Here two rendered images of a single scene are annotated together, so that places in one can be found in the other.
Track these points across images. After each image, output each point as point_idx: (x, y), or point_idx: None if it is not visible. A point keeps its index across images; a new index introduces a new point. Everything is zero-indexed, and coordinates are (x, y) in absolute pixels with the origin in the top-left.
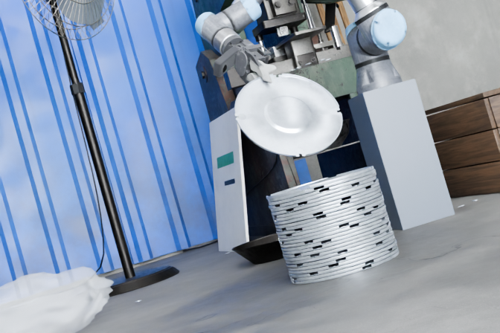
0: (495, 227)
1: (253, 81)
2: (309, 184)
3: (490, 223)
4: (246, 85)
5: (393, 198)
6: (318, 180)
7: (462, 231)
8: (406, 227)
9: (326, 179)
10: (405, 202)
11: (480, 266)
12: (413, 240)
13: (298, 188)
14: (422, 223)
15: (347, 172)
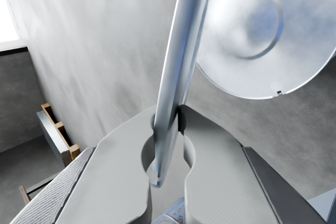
0: (198, 85)
1: (170, 80)
2: None
3: (213, 107)
4: (175, 14)
5: (330, 212)
6: (301, 84)
7: (224, 96)
8: (334, 189)
9: (232, 27)
10: (322, 209)
11: None
12: (267, 100)
13: None
14: (319, 195)
15: (254, 98)
